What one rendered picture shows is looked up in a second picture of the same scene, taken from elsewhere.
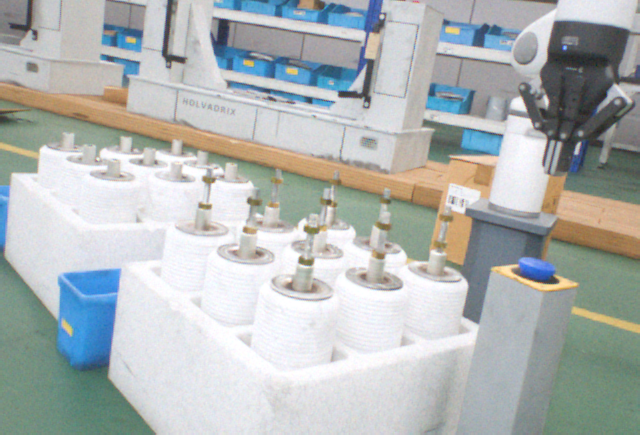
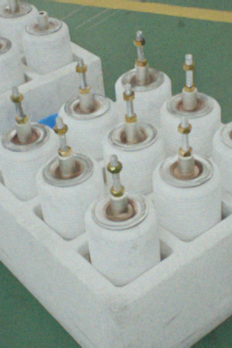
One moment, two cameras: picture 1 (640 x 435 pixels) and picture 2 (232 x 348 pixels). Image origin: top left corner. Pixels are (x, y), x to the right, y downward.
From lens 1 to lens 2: 0.33 m
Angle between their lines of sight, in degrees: 26
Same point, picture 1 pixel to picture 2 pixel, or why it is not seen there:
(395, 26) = not seen: outside the picture
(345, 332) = (169, 222)
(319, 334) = (143, 250)
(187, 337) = (39, 250)
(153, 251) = not seen: outside the picture
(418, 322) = not seen: outside the picture
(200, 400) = (64, 296)
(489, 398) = not seen: outside the picture
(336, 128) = not seen: outside the picture
